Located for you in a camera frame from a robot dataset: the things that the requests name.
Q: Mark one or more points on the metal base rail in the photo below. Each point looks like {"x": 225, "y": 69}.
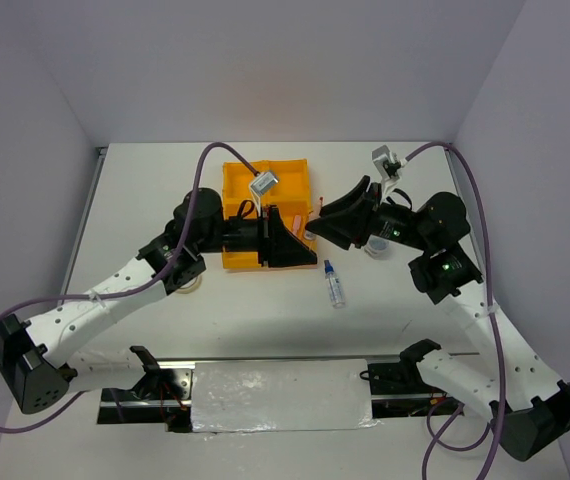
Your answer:
{"x": 395, "y": 393}

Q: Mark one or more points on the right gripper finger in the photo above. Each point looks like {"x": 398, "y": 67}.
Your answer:
{"x": 343, "y": 233}
{"x": 354, "y": 204}

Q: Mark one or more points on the masking tape roll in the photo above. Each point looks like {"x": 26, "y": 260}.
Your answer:
{"x": 190, "y": 287}

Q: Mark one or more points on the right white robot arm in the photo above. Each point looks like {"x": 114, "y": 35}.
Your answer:
{"x": 521, "y": 393}

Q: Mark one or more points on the yellow four-compartment tray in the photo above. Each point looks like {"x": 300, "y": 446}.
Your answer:
{"x": 292, "y": 195}

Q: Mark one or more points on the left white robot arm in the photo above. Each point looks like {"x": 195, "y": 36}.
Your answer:
{"x": 44, "y": 358}

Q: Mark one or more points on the silver foil sheet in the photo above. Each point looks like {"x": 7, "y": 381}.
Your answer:
{"x": 279, "y": 396}

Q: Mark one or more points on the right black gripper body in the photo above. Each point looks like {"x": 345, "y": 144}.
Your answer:
{"x": 395, "y": 222}

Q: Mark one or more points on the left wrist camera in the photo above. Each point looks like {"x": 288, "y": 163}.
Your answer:
{"x": 262, "y": 183}

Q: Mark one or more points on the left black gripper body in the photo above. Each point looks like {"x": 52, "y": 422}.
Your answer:
{"x": 248, "y": 235}

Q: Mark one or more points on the small spray bottle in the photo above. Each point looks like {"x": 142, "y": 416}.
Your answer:
{"x": 335, "y": 290}

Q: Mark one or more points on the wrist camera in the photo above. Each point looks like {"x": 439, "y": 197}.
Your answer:
{"x": 262, "y": 183}
{"x": 389, "y": 165}

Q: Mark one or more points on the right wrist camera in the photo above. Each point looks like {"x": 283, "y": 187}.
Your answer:
{"x": 389, "y": 165}

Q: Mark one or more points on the small clear round container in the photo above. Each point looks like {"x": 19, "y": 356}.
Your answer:
{"x": 378, "y": 248}

